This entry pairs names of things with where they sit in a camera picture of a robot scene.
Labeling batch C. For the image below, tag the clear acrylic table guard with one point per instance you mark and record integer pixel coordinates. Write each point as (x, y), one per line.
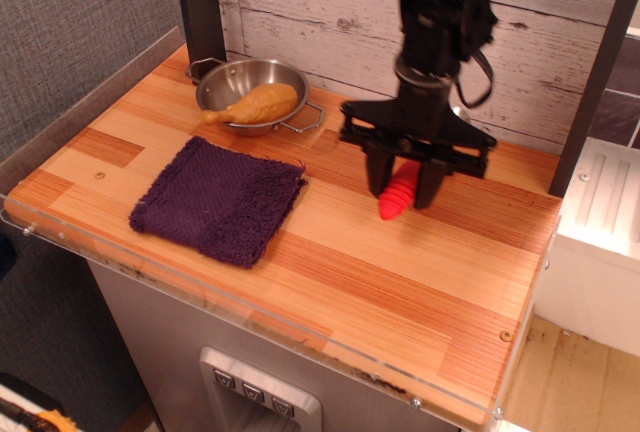
(427, 308)

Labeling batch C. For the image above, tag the dark shelf post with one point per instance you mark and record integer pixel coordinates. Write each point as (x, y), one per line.
(203, 29)
(619, 20)

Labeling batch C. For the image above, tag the dark right shelf post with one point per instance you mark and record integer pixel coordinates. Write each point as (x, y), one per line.
(619, 20)

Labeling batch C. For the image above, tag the purple folded towel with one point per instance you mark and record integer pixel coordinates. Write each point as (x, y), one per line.
(224, 204)

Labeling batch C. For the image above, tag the dark left shelf post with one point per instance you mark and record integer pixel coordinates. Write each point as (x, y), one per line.
(203, 29)

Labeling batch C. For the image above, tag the red handled metal spoon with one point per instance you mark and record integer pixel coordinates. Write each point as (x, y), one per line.
(400, 192)

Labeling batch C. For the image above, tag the grey toy dishwasher front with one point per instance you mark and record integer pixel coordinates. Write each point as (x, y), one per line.
(203, 373)

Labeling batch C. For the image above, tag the toy chicken drumstick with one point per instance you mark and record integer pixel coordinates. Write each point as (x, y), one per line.
(264, 103)

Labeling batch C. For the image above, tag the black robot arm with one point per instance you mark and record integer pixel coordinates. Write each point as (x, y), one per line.
(440, 35)

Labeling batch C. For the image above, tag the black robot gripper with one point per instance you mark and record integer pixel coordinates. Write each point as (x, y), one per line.
(419, 124)

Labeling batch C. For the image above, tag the yellow object bottom left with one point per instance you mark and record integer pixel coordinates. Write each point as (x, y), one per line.
(58, 420)

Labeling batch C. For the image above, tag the small steel pot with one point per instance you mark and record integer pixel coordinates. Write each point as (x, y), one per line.
(220, 84)

